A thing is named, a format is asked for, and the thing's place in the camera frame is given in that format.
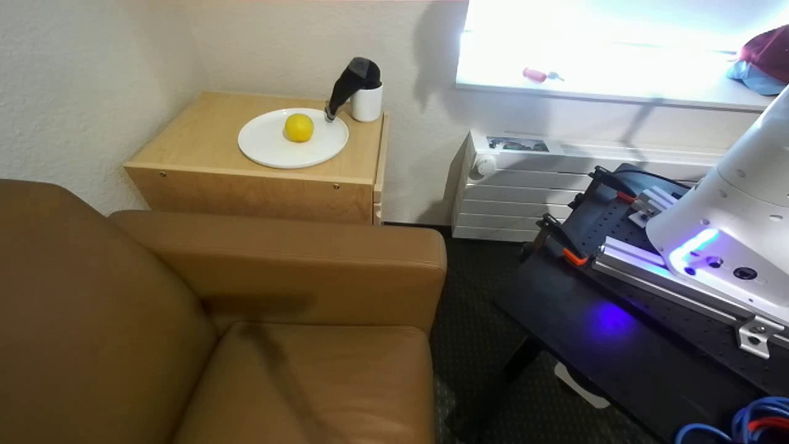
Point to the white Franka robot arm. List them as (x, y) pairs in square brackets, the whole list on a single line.
[(740, 205)]

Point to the light wooden nightstand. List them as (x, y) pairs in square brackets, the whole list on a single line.
[(206, 139)]

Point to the white mug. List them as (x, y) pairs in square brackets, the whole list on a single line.
[(368, 105)]

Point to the yellow lemon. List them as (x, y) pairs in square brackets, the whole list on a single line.
[(298, 126)]

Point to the white round plate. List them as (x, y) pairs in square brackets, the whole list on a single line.
[(271, 148)]

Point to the black tool in mug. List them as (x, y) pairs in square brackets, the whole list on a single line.
[(353, 74)]

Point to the black clamp with orange grip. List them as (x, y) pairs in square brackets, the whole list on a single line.
[(567, 250)]

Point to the white paper sheet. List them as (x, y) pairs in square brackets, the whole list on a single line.
[(581, 386)]

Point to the black robot table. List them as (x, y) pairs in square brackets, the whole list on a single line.
[(625, 361)]

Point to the brown leather armchair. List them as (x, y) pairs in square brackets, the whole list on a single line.
[(123, 328)]

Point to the light blue cloth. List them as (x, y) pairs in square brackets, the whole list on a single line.
[(755, 79)]

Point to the maroon cap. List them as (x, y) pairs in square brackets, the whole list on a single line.
[(767, 52)]

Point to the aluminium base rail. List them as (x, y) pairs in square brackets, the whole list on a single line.
[(641, 262)]

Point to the silver metal corner bracket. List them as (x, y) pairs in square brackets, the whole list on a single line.
[(755, 336)]

